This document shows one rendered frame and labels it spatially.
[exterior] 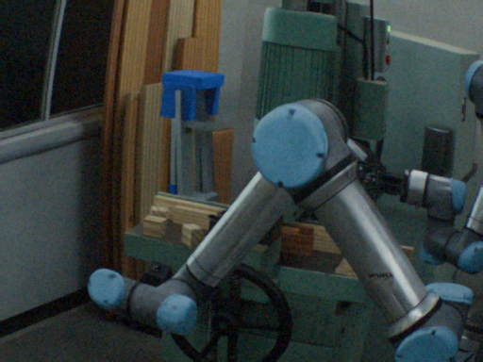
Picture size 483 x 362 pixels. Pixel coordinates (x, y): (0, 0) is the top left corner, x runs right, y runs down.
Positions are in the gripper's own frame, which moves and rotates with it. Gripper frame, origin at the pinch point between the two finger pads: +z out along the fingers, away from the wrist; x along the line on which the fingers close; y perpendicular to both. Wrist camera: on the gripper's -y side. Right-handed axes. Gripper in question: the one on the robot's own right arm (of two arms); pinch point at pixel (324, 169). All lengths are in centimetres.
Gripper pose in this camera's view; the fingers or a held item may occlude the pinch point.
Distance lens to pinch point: 190.2
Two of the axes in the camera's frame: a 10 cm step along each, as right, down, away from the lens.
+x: -1.6, 9.8, 0.8
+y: -3.0, 0.3, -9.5
